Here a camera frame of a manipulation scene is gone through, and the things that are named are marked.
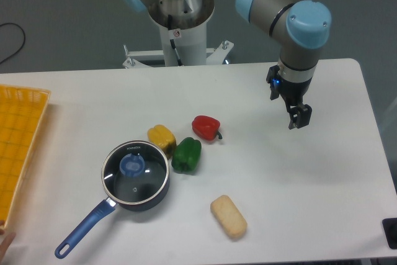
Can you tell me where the black floor cable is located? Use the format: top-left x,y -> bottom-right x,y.
0,22 -> 26,66

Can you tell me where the yellow bell pepper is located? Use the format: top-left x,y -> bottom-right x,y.
147,124 -> 177,159

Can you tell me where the dark blue saucepan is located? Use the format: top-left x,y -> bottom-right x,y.
55,140 -> 170,259

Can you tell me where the yellow plastic basket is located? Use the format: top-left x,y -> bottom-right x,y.
1,84 -> 51,227

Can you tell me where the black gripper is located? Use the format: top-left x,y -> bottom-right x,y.
277,61 -> 312,130

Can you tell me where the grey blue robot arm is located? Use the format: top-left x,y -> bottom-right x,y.
124,0 -> 332,128

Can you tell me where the black device at table edge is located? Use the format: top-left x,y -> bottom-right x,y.
382,218 -> 397,249

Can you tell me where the red bell pepper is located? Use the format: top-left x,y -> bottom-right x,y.
192,115 -> 223,141

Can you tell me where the glass pot lid blue knob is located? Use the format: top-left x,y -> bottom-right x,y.
101,140 -> 170,210

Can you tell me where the green bell pepper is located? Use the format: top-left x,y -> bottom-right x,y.
171,137 -> 202,173

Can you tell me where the person hand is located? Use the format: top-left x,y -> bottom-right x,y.
1,220 -> 16,258

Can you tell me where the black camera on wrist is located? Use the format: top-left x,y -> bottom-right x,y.
266,65 -> 280,101

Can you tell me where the beige bread loaf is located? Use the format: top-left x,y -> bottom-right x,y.
210,195 -> 248,240

